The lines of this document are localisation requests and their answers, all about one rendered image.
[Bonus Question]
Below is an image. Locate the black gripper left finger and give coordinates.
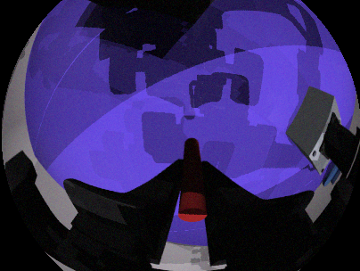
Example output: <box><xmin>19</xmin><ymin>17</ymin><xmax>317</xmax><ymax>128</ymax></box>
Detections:
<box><xmin>62</xmin><ymin>160</ymin><xmax>184</xmax><ymax>265</ymax></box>

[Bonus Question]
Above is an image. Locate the red peg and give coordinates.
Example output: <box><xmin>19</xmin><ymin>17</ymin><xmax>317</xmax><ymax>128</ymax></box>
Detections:
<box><xmin>179</xmin><ymin>138</ymin><xmax>208</xmax><ymax>222</ymax></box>

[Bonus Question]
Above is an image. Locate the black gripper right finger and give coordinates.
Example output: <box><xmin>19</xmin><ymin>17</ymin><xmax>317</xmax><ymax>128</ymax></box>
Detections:
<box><xmin>201</xmin><ymin>161</ymin><xmax>314</xmax><ymax>266</ymax></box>

